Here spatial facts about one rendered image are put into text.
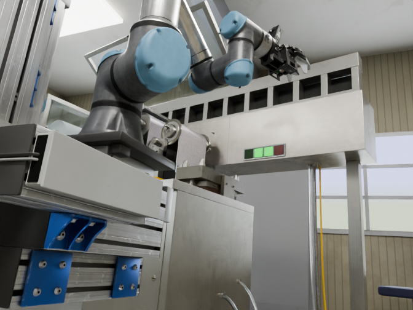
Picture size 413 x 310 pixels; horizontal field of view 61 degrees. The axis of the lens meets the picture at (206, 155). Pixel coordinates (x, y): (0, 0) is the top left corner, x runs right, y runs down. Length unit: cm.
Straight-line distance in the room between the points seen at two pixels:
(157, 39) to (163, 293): 96
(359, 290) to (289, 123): 86
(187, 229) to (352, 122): 93
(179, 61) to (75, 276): 46
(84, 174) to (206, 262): 114
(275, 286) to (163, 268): 272
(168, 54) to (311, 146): 122
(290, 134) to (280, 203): 225
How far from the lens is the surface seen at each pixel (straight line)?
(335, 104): 187
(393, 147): 421
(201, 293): 156
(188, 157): 190
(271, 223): 407
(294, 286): 400
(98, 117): 80
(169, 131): 188
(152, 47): 71
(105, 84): 83
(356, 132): 179
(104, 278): 80
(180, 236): 143
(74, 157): 47
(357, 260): 184
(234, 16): 100
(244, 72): 94
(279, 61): 111
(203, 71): 103
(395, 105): 441
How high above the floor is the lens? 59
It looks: 17 degrees up
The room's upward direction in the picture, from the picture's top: 5 degrees clockwise
